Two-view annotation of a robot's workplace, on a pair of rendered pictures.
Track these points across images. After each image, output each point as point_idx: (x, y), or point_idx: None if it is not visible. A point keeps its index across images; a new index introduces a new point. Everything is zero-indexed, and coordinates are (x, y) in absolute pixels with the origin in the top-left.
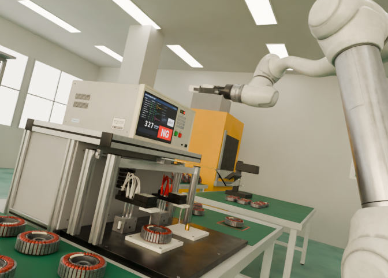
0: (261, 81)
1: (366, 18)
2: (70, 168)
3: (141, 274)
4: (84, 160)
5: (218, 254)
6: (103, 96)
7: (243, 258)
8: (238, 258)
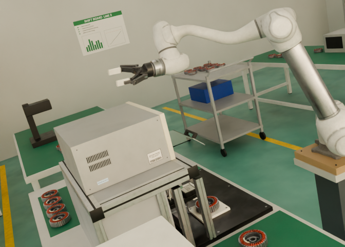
0: (175, 52)
1: (298, 29)
2: (169, 212)
3: (252, 222)
4: (177, 198)
5: (229, 186)
6: (125, 143)
7: (225, 178)
8: (226, 181)
